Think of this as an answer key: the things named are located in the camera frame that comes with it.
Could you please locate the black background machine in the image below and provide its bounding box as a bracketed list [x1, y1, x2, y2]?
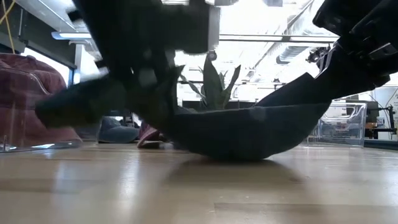
[365, 100, 398, 140]

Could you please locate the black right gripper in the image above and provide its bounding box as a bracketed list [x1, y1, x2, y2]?
[312, 0, 398, 103]

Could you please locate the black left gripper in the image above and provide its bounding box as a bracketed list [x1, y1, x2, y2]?
[73, 0, 212, 131]

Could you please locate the navy blue baseball cap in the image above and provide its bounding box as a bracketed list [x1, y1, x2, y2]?
[35, 72, 331, 162]
[98, 116, 141, 144]

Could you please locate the green snake plant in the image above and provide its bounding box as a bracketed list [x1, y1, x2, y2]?
[177, 55, 242, 112]

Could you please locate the clear plastic bin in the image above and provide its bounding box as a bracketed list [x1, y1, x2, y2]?
[300, 101, 368, 147]
[0, 67, 106, 154]

